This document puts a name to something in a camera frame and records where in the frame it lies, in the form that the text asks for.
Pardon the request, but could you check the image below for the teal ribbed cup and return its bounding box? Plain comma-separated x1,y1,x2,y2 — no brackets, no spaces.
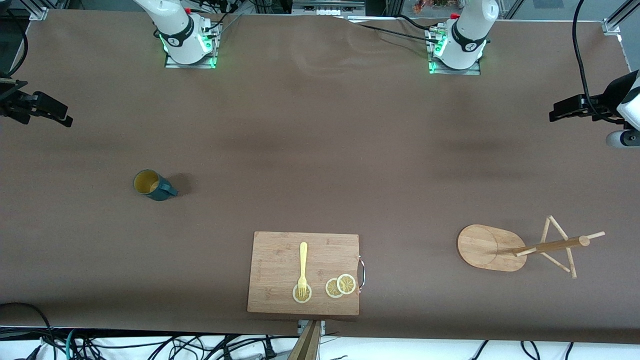
133,169,179,202

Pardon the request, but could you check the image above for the yellow plastic fork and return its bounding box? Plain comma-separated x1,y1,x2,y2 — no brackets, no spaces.
297,242,309,298

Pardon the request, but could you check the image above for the thick black floor cable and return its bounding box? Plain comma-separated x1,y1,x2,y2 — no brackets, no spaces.
0,302,57,360

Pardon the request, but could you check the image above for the wooden cup rack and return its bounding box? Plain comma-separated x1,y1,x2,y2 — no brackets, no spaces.
457,215,606,279

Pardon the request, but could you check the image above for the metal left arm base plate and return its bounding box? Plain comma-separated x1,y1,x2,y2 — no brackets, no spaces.
427,27,482,76

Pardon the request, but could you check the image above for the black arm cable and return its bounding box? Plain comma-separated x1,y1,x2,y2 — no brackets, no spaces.
0,25,29,77
572,0,623,123

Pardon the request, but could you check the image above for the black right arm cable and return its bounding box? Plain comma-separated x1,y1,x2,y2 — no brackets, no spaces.
0,25,29,77

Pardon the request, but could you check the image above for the wooden camera post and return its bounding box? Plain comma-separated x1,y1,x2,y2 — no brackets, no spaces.
287,320,322,360

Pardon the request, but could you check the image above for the bamboo cutting board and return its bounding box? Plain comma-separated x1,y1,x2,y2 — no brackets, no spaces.
247,231,366,316

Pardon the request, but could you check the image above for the teal floor cable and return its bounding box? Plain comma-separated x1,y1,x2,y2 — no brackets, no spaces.
65,328,82,360

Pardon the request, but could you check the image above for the metal post bracket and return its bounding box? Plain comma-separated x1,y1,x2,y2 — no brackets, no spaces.
297,320,326,336

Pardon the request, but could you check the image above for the black cable across table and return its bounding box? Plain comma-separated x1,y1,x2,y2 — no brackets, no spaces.
347,14,443,46

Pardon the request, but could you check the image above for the grey power strip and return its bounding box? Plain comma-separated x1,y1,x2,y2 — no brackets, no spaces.
292,0,366,16

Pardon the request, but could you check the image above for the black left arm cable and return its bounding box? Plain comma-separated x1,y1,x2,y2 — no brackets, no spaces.
572,0,623,123

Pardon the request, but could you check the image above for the aluminium frame corner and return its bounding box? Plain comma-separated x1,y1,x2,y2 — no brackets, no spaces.
27,0,52,21
602,0,640,37

